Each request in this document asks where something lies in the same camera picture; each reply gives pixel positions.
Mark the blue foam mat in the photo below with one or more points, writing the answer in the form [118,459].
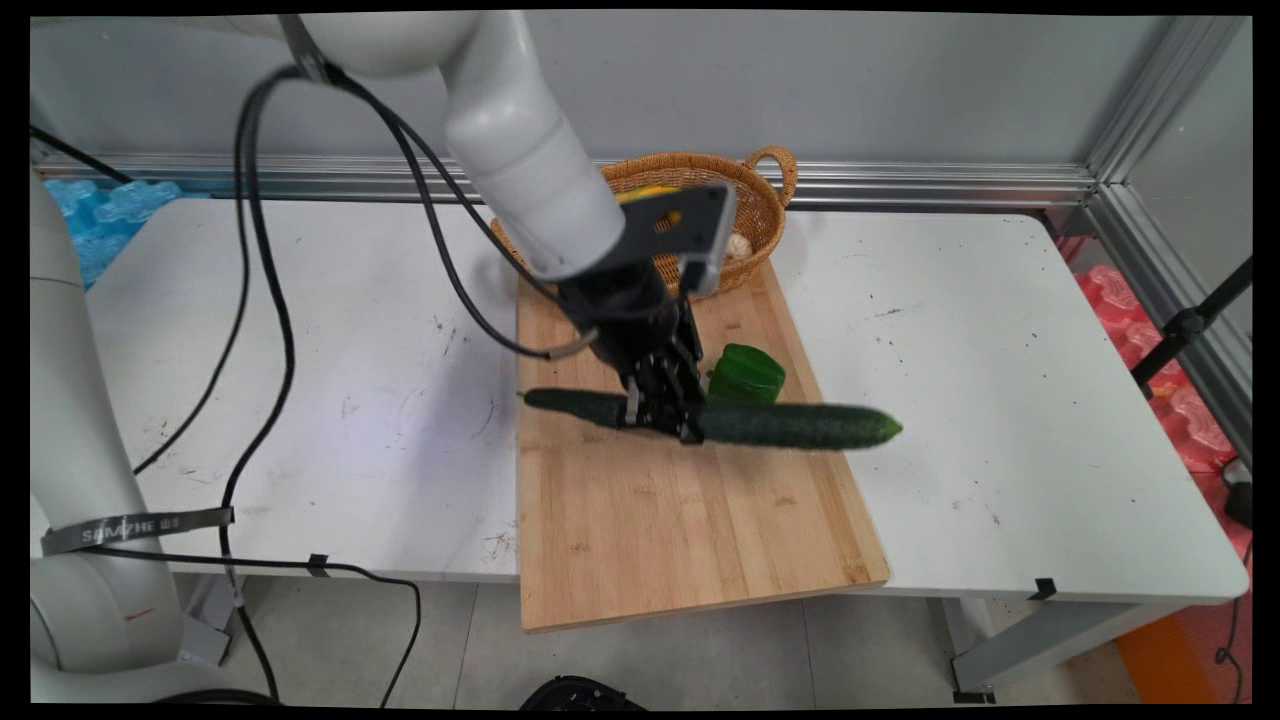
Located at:
[110,215]

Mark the grey table leg with foot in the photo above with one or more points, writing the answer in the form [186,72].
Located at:
[1040,640]

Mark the slanted aluminium frame rail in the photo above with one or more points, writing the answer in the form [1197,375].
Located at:
[1190,330]

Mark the wooden cutting board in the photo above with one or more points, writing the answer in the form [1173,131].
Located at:
[660,520]

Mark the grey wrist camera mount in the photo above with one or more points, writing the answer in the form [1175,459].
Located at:
[700,235]

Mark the white garlic bulb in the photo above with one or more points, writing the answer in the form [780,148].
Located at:
[741,245]

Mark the yellow corn cob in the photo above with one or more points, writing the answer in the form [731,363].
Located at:
[648,192]

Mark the green bell pepper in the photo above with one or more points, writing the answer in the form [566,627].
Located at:
[750,372]

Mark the long dark green cucumber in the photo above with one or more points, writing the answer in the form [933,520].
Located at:
[800,425]

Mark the orange box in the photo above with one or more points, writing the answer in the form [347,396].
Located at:
[1165,665]

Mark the black stand pole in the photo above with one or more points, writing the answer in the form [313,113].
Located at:
[1188,325]

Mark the horizontal aluminium frame rail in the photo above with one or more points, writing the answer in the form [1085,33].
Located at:
[900,183]

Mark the black round object on floor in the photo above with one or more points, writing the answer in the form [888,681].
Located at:
[580,695]

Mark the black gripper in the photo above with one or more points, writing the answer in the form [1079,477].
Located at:
[630,315]

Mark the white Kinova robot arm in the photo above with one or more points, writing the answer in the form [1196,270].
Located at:
[530,160]

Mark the upright aluminium frame post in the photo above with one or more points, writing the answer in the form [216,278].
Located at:
[1165,90]

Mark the pink foam mat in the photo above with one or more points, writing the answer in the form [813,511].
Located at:
[1190,420]

